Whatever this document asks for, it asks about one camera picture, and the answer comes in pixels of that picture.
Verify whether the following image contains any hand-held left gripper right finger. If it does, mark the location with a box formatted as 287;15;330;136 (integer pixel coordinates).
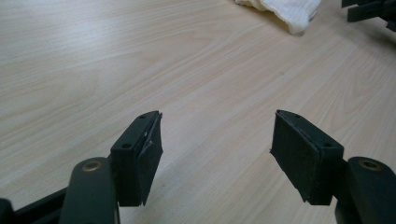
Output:
269;108;345;206

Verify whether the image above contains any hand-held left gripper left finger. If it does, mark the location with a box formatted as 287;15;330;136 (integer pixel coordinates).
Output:
110;110;164;208

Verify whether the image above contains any white towel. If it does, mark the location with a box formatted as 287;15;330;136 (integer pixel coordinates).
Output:
234;0;322;35

